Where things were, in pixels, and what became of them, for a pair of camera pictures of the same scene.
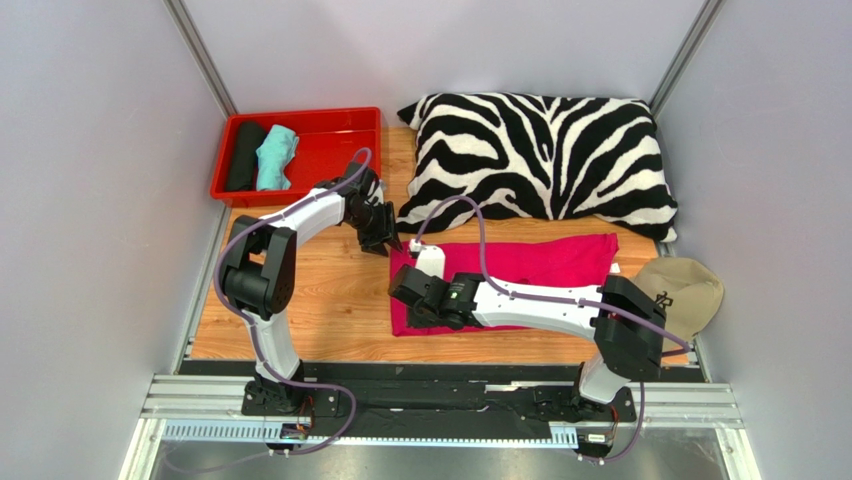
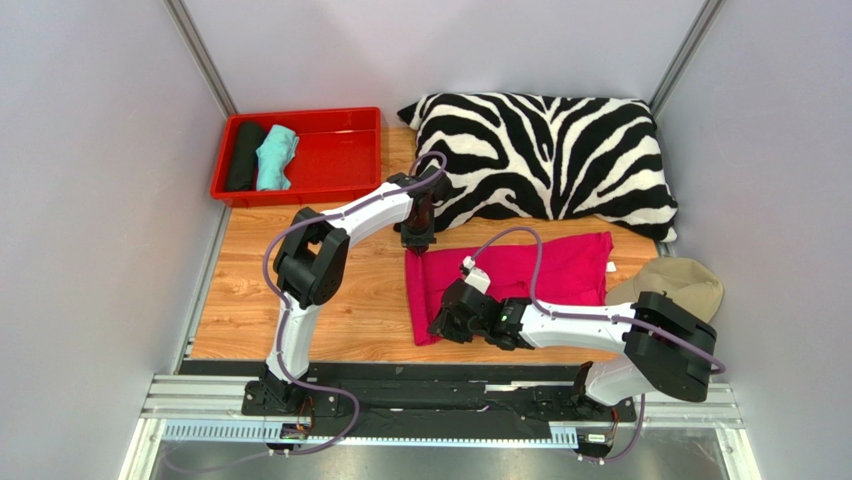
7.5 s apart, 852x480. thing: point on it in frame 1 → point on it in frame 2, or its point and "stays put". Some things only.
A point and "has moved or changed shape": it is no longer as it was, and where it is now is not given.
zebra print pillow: x=532 y=158 stays put
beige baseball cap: x=689 y=294 stays put
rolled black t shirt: x=242 y=163 stays put
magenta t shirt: x=582 y=260 has moved or changed shape
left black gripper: x=384 y=233 → x=419 y=244
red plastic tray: x=329 y=140 stays put
